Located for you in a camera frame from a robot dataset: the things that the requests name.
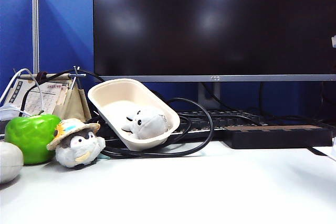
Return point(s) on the fluffy grey octopus plush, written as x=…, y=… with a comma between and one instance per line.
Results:
x=149, y=125

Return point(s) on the black box with brown top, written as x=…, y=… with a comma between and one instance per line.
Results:
x=275, y=136

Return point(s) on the grey monitor stand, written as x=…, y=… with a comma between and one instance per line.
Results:
x=214, y=95

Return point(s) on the black computer monitor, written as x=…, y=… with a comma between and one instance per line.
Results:
x=210, y=24

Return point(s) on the beige canvas desk calendar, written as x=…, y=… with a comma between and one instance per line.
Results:
x=74, y=103

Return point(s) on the penguin plush with straw hat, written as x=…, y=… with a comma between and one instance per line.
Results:
x=74, y=150

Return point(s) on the green apple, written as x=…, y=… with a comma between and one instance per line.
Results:
x=29, y=137

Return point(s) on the white charger block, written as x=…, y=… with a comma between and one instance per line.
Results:
x=8, y=112

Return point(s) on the white rounded pebble object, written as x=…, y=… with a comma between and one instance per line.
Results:
x=9, y=161

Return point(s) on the aluminium partition frame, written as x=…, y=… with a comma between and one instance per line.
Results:
x=35, y=24

